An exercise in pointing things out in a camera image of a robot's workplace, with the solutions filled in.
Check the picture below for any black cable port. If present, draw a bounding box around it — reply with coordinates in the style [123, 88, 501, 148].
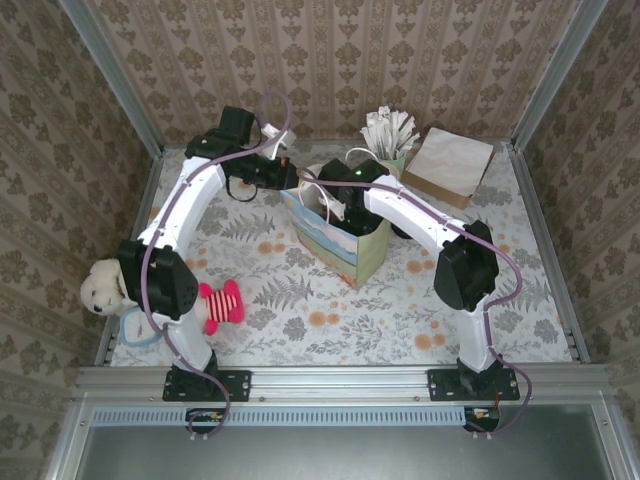
[185, 407, 227, 435]
[463, 407, 501, 434]

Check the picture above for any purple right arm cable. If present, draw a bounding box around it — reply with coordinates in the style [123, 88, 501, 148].
[297, 167, 532, 439]

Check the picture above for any landscape print paper bag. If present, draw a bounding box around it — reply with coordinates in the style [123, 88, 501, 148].
[279, 147, 392, 290]

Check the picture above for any aluminium frame post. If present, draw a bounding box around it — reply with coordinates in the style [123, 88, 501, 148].
[510, 0, 610, 151]
[58, 0, 166, 157]

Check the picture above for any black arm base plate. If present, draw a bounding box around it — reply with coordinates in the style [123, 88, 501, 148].
[427, 368, 521, 403]
[162, 368, 252, 403]

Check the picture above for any aluminium side rail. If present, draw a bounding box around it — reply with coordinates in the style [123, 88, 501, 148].
[504, 142, 592, 364]
[93, 147, 166, 366]

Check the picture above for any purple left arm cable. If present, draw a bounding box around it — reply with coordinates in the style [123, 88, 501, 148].
[139, 91, 301, 442]

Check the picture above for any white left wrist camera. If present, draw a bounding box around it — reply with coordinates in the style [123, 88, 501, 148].
[259, 122, 297, 161]

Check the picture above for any aluminium table edge rail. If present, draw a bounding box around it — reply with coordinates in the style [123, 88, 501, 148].
[73, 363, 610, 401]

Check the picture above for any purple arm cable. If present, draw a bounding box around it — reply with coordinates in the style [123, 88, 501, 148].
[297, 167, 532, 439]
[139, 91, 301, 442]

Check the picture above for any grey metal sheet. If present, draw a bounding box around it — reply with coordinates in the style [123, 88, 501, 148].
[44, 394, 640, 480]

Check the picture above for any white teddy bear plush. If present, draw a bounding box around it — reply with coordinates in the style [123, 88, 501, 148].
[79, 257, 136, 317]

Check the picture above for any grey slotted cable duct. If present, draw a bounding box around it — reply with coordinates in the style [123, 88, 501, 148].
[91, 405, 496, 427]

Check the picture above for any striped pink doll plush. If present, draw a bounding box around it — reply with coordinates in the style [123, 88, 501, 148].
[197, 278, 246, 336]

